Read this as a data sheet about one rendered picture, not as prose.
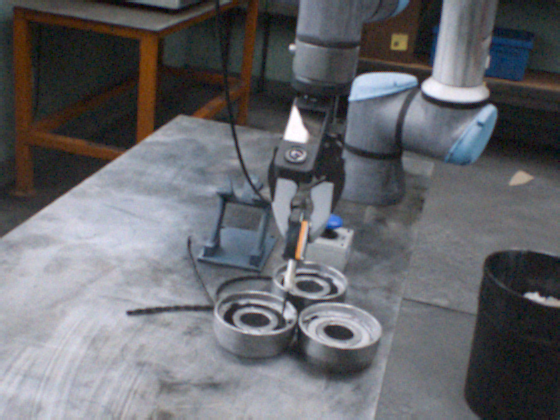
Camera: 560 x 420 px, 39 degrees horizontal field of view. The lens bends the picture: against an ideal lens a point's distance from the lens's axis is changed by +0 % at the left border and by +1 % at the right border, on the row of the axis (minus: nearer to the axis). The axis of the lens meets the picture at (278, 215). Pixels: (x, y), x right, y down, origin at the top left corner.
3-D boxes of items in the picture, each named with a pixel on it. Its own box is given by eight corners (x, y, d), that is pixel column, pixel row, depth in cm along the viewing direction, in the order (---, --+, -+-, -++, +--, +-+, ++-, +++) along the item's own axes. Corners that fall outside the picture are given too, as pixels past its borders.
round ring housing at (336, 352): (392, 356, 102) (398, 329, 100) (340, 386, 95) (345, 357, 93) (331, 320, 108) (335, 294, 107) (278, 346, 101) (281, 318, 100)
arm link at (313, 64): (355, 53, 90) (285, 42, 91) (349, 92, 92) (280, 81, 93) (362, 41, 97) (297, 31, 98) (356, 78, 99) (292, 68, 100)
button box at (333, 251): (342, 274, 121) (346, 246, 119) (297, 264, 123) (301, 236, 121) (350, 253, 129) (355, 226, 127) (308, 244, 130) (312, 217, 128)
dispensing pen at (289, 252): (266, 322, 98) (294, 192, 101) (270, 324, 102) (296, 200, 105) (284, 326, 98) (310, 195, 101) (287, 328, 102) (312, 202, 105)
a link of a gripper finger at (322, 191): (337, 230, 106) (339, 165, 103) (331, 249, 101) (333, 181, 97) (314, 228, 107) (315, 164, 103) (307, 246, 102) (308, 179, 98)
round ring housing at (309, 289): (306, 279, 119) (309, 255, 117) (359, 310, 112) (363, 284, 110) (254, 298, 112) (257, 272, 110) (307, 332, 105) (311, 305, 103)
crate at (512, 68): (525, 70, 456) (534, 32, 448) (523, 84, 423) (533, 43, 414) (434, 55, 468) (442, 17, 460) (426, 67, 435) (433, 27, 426)
